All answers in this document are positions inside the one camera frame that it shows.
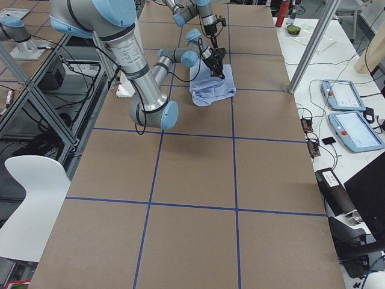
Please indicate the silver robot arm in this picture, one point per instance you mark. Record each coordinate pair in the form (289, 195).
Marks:
(182, 14)
(114, 23)

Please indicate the light blue striped shirt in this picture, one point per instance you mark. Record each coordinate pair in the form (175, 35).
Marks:
(206, 89)

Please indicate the black monitor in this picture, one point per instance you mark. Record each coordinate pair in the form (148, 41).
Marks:
(366, 191)

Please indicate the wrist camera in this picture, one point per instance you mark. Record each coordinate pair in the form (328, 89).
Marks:
(222, 21)

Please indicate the red bottle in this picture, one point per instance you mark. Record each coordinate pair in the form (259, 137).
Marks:
(282, 13)

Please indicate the far blue teach pendant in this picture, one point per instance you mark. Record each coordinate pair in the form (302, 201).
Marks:
(341, 95)

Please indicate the near blue teach pendant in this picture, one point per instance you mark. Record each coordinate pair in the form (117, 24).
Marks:
(355, 132)

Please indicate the aluminium frame post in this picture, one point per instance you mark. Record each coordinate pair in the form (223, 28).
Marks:
(321, 26)

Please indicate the black labelled box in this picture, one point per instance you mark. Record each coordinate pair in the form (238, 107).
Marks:
(333, 192)

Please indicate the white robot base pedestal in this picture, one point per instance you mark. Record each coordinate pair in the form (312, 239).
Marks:
(125, 88)

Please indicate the white chair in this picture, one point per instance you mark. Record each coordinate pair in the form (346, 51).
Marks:
(25, 234)

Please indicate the green cloth bundle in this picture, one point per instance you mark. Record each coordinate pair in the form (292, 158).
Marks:
(293, 30)

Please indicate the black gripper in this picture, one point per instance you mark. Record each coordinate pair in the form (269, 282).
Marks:
(210, 30)
(213, 62)

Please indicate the blue teach pendant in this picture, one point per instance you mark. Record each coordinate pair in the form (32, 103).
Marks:
(341, 95)
(355, 132)

